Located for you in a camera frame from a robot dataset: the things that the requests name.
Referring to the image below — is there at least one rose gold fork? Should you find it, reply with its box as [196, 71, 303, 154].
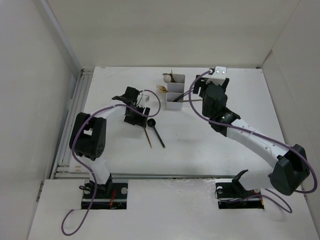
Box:
[144, 127, 152, 149]

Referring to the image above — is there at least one gold green-handled fork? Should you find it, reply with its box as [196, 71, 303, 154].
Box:
[156, 89, 168, 94]
[156, 85, 167, 92]

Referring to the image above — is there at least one brown wooden spoon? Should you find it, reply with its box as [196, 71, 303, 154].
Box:
[170, 73, 176, 83]

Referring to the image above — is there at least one white ceramic spoon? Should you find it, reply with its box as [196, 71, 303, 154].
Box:
[163, 74, 172, 83]

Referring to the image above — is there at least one silver chopstick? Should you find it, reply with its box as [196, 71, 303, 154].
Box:
[182, 99, 202, 103]

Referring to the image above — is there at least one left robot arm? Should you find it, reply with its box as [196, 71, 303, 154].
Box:
[69, 86, 150, 199]

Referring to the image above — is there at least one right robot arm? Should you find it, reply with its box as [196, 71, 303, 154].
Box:
[190, 75, 311, 198]

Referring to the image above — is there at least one black spoon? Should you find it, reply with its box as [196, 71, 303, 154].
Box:
[147, 118, 166, 148]

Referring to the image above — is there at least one white three-compartment container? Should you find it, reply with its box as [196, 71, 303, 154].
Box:
[165, 74, 186, 111]

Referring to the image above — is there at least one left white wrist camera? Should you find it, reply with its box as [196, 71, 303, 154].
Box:
[136, 94, 150, 108]

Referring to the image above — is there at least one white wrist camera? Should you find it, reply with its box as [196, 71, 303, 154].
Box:
[136, 94, 150, 108]
[206, 66, 227, 85]

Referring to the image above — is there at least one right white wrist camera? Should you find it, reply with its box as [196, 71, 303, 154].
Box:
[206, 66, 227, 85]

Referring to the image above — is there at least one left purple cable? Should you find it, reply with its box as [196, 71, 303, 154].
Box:
[61, 89, 161, 236]

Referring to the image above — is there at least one purple cable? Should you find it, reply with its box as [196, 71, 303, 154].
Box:
[189, 69, 318, 214]
[61, 89, 161, 236]

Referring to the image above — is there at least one aluminium rail front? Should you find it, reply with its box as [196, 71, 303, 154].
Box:
[111, 173, 234, 180]

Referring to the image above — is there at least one aluminium rail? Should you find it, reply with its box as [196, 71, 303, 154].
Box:
[111, 173, 234, 180]
[49, 68, 94, 179]

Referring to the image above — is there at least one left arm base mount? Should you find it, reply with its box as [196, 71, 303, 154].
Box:
[79, 181, 128, 210]

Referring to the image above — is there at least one aluminium rail left side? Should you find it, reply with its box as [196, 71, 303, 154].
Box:
[49, 68, 94, 179]

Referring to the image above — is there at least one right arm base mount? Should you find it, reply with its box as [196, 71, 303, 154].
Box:
[214, 169, 264, 210]

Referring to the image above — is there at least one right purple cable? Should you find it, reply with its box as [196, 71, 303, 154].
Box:
[189, 69, 318, 214]

